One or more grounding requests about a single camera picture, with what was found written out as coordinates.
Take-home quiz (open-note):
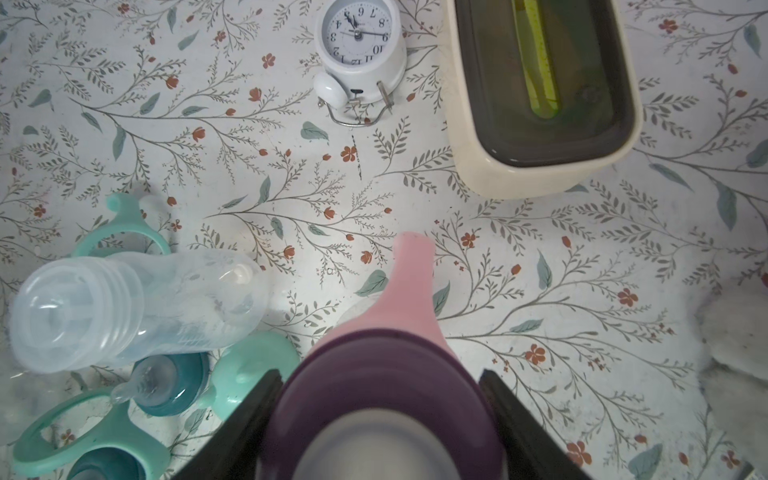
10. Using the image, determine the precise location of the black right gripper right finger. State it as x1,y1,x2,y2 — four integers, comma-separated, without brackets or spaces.
479,370,591,480

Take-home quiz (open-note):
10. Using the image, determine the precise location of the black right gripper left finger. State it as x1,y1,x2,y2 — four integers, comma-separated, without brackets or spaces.
172,369,283,480

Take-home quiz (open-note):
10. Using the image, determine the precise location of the mint handle ring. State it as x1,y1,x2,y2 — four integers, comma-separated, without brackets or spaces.
11,386,173,480

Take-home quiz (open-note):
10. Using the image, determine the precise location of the purple nipple ring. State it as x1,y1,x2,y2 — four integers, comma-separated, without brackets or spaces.
259,328,506,480

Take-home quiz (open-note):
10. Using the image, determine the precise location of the clear bottle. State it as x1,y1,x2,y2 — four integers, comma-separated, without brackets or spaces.
9,249,271,374

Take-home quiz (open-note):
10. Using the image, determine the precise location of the mint bear cap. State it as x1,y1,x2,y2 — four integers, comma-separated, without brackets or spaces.
196,331,300,421

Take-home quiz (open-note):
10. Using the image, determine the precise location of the floral table mat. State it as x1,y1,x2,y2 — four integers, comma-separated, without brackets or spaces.
1,1,767,479

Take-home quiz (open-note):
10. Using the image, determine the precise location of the grey raccoon plush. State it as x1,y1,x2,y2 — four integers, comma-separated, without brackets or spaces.
696,290,767,475

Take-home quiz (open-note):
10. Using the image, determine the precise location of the cream box green lid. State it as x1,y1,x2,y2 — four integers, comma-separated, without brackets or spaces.
441,1,642,199

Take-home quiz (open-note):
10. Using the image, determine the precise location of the white small alarm clock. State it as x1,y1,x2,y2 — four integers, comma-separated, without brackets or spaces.
313,0,407,128

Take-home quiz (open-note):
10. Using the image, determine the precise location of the teal nipple ring upper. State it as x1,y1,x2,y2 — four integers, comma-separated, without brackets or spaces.
110,351,211,418

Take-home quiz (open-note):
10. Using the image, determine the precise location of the teal nipple ring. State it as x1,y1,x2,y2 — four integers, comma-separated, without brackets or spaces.
110,351,211,418
65,446,148,480

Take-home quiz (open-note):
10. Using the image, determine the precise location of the teal nipple ring lower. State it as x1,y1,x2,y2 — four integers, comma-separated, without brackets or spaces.
65,446,148,480

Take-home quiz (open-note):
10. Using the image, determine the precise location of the mint cap with handle ring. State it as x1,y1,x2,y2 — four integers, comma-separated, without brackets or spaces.
70,193,172,258

